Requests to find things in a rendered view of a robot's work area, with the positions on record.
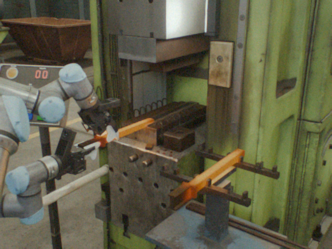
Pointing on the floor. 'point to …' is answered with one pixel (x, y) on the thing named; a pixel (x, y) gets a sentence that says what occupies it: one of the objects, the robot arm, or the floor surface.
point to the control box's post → (44, 132)
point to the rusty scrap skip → (51, 39)
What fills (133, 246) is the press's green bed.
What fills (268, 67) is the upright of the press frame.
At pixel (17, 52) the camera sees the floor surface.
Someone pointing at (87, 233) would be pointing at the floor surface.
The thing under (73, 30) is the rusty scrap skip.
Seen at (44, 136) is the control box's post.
